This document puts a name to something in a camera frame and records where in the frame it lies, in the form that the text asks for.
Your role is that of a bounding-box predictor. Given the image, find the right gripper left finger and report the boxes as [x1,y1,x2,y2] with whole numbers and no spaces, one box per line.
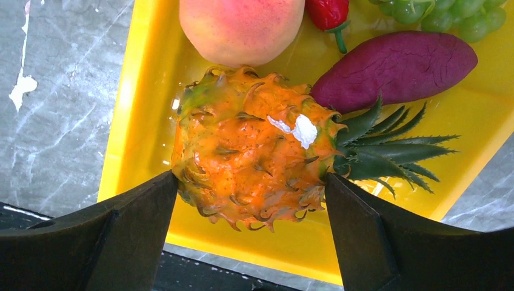
[1,171,178,290]

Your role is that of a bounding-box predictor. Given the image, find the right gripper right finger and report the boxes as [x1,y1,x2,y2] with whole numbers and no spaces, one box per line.
[325,173,513,290]

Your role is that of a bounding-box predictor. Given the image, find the orange toy pineapple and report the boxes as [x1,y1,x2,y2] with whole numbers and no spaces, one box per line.
[170,66,450,231]

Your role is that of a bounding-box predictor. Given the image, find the yellow plastic tray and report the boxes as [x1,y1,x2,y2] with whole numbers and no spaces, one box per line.
[98,1,513,290]

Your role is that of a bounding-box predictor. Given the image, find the purple toy sweet potato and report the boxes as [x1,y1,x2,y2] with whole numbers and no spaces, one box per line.
[310,30,478,113]

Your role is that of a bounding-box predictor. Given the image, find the red toy chili pepper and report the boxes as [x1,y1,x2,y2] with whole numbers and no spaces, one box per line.
[305,0,350,54]

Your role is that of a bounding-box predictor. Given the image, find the toy peach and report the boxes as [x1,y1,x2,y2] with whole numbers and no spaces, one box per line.
[179,0,305,68]

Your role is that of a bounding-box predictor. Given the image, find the green toy grapes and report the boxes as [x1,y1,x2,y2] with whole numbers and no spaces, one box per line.
[370,0,507,43]

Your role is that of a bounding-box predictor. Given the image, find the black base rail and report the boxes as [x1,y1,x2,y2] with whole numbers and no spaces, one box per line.
[1,202,294,290]

